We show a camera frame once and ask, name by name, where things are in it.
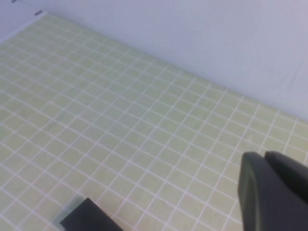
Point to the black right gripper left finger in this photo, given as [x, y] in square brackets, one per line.
[264, 197]

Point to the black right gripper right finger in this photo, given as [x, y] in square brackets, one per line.
[288, 166]

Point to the black glasses case printed side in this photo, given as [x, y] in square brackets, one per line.
[89, 216]

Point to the green checked tablecloth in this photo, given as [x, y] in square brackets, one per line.
[120, 120]

